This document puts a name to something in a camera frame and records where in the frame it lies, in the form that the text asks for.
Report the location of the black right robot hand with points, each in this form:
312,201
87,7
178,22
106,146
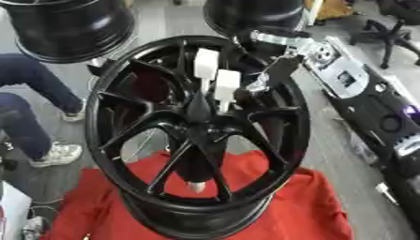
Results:
281,73

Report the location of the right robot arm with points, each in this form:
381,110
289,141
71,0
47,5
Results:
377,106

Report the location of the black wheel rim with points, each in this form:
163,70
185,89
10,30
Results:
251,15
65,28

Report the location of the black spoked wheel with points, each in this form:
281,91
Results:
164,215

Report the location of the yellow-brown bag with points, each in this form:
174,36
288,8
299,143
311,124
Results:
332,8

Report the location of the black office chair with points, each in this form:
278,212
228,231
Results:
391,32

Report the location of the person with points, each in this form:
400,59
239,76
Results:
24,125

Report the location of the white box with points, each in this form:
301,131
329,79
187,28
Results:
12,212

